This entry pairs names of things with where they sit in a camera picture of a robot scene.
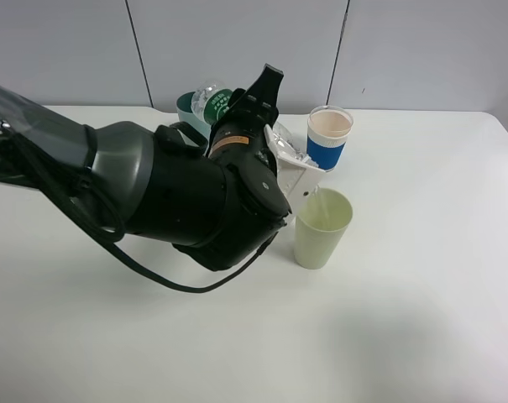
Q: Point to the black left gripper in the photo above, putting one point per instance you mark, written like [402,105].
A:
[239,147]

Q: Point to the clear plastic bottle green label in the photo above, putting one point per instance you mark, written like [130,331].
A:
[210,101]

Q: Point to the pale green plastic cup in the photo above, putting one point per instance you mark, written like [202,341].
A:
[320,224]

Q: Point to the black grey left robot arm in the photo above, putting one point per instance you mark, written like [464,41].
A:
[213,197]

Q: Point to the teal plastic cup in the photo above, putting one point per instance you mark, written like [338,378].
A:
[185,114]

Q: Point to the clear cup blue sleeve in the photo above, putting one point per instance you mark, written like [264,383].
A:
[328,128]

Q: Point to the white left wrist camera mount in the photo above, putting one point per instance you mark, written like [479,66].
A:
[297,174]

